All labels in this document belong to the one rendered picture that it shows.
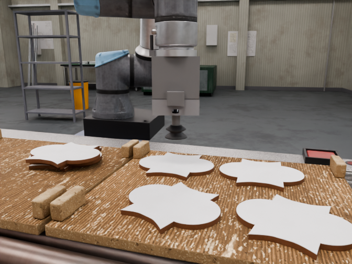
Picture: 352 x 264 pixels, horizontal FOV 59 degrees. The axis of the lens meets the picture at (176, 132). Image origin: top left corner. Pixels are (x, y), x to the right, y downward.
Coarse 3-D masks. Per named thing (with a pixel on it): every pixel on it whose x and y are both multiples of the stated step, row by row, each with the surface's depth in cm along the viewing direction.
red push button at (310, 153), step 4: (308, 152) 73; (312, 152) 73; (316, 152) 73; (320, 152) 73; (324, 152) 73; (328, 152) 73; (332, 152) 73; (308, 156) 71; (312, 156) 70; (316, 156) 70; (320, 156) 70; (324, 156) 70; (328, 156) 70
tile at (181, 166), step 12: (156, 156) 65; (168, 156) 65; (180, 156) 65; (192, 156) 65; (144, 168) 60; (156, 168) 58; (168, 168) 58; (180, 168) 58; (192, 168) 58; (204, 168) 58
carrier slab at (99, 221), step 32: (224, 160) 65; (256, 160) 65; (96, 192) 50; (128, 192) 50; (224, 192) 50; (256, 192) 50; (288, 192) 50; (320, 192) 50; (64, 224) 41; (96, 224) 41; (128, 224) 41; (224, 224) 41; (160, 256) 36; (192, 256) 35; (224, 256) 34; (256, 256) 34; (288, 256) 34; (320, 256) 34
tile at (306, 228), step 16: (240, 208) 43; (256, 208) 43; (272, 208) 43; (288, 208) 43; (304, 208) 43; (320, 208) 43; (256, 224) 39; (272, 224) 39; (288, 224) 39; (304, 224) 39; (320, 224) 39; (336, 224) 39; (272, 240) 37; (288, 240) 36; (304, 240) 36; (320, 240) 36; (336, 240) 36
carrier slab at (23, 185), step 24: (0, 144) 77; (24, 144) 77; (48, 144) 77; (0, 168) 61; (24, 168) 61; (72, 168) 61; (96, 168) 61; (0, 192) 50; (24, 192) 50; (0, 216) 43; (24, 216) 43; (48, 216) 43
